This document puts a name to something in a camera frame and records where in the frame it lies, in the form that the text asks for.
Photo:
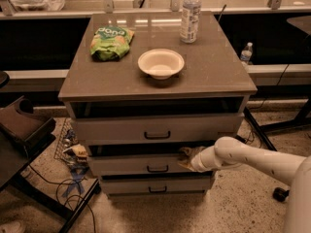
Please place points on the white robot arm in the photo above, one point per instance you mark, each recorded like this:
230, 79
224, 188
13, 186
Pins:
292, 170

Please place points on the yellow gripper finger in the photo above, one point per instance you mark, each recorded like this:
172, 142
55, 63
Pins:
186, 164
188, 152

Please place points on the dark brown chair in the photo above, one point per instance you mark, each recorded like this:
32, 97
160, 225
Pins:
27, 130

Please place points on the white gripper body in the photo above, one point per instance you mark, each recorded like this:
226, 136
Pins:
196, 162

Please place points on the grey drawer cabinet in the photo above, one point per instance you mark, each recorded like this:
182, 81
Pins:
134, 115

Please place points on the clear water bottle on cabinet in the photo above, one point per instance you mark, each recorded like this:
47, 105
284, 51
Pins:
190, 20

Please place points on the green chip bag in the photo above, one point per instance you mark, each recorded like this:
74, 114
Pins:
111, 42

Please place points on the small water bottle on ledge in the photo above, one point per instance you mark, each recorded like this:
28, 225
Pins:
246, 53

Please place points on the grey drawer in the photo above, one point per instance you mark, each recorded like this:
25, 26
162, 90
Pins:
155, 129
136, 164
185, 184

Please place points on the white shoe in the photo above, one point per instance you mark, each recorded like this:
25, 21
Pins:
12, 227

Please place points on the wire basket with clutter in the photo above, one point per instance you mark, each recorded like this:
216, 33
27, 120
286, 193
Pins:
68, 149

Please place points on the black caster wheel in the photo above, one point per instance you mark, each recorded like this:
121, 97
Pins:
280, 194

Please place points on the white paper bowl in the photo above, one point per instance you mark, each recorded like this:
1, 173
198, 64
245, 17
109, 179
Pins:
161, 64

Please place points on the black table leg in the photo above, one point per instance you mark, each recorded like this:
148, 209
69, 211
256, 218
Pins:
264, 139

